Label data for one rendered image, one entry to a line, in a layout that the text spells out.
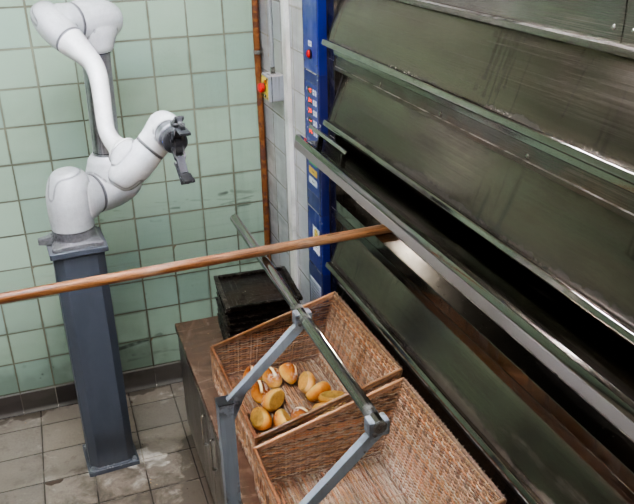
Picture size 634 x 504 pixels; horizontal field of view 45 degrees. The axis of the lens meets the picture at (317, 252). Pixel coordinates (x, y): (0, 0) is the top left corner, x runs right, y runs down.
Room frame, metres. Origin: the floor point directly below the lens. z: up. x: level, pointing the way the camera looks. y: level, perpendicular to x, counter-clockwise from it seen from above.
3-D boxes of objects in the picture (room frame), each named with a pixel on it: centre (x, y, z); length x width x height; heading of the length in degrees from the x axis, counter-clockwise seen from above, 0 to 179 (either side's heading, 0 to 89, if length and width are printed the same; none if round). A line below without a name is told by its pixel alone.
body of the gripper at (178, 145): (2.21, 0.41, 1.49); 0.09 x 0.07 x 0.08; 20
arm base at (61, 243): (2.62, 0.91, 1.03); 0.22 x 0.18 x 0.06; 113
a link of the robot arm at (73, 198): (2.64, 0.89, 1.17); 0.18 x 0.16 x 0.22; 145
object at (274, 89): (3.07, 0.16, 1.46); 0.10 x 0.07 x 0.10; 19
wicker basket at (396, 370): (2.13, 0.06, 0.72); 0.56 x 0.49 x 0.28; 20
